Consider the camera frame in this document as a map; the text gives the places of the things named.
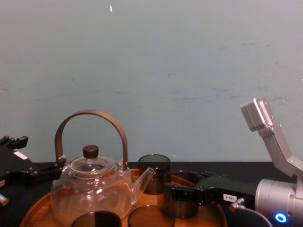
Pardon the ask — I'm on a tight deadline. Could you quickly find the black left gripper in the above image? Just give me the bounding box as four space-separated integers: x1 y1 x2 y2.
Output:
0 135 67 190

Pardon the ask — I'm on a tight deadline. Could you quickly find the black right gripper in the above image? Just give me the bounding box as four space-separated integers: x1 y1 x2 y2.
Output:
165 171 258 206

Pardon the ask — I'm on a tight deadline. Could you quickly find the dark smoked glass cup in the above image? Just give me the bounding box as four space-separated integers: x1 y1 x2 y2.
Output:
138 154 171 196
127 205 177 227
164 171 199 218
70 210 123 227

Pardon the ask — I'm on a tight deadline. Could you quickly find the round wooden tray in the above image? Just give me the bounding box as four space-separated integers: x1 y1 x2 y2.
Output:
20 168 228 227

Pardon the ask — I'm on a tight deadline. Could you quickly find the black table cloth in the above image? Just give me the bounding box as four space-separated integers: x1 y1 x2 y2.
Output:
0 161 303 227

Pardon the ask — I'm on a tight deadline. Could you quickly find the glass lid with brown knob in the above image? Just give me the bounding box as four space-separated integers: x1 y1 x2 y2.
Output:
70 145 118 177

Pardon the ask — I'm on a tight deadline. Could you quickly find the dark cable with silver plug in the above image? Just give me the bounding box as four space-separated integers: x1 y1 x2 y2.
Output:
229 198 273 227

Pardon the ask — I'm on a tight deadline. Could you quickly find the clear glass teapot, brown handle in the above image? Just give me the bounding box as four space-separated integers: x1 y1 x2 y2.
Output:
50 109 156 220

